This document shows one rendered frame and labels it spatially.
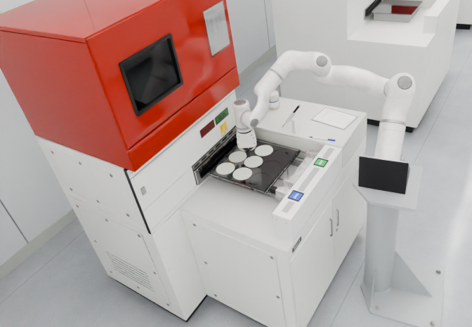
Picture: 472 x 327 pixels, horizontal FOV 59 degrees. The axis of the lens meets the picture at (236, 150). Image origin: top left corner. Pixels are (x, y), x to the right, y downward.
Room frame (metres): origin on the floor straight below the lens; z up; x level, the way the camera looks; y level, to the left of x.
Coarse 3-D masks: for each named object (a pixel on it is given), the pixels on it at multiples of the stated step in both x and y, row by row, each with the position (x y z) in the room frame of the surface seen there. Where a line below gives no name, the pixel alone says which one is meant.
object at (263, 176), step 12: (264, 144) 1.91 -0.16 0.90; (228, 156) 1.86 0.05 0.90; (264, 156) 1.80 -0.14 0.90; (276, 156) 1.78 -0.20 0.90; (288, 156) 1.76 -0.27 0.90; (252, 168) 1.72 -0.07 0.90; (264, 168) 1.70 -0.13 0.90; (276, 168) 1.68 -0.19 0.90; (240, 180) 1.64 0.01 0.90; (252, 180) 1.62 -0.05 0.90; (264, 180) 1.61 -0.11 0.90
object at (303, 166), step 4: (304, 160) 1.73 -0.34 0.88; (308, 160) 1.72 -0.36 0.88; (312, 160) 1.72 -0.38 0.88; (300, 164) 1.70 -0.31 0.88; (304, 164) 1.70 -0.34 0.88; (308, 164) 1.69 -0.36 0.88; (300, 168) 1.67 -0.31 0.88; (304, 168) 1.66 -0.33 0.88; (296, 172) 1.65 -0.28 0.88; (300, 172) 1.64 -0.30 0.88; (292, 176) 1.62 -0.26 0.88; (296, 176) 1.61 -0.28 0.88; (288, 188) 1.54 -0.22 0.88; (276, 196) 1.50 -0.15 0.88; (280, 196) 1.49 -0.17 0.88; (280, 200) 1.48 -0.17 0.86
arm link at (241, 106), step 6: (234, 102) 1.84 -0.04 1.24; (240, 102) 1.83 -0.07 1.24; (246, 102) 1.82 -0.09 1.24; (234, 108) 1.81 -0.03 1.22; (240, 108) 1.79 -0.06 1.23; (246, 108) 1.80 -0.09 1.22; (234, 114) 1.82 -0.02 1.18; (240, 114) 1.79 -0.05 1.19; (240, 120) 1.78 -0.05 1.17; (240, 126) 1.80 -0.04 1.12; (246, 126) 1.79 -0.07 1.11
